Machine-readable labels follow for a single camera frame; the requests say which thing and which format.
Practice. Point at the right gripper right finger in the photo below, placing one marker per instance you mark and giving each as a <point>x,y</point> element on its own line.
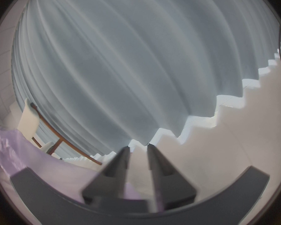
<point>180,191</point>

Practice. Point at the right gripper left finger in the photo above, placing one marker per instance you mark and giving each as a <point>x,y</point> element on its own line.
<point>112,181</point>

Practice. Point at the purple plastic bag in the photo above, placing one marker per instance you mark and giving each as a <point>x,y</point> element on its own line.
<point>25,149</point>

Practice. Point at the white cushioned wooden chair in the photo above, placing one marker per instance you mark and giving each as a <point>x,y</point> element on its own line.
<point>28,121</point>

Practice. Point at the pale blue curtain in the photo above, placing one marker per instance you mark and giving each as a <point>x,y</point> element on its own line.
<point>131,55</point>

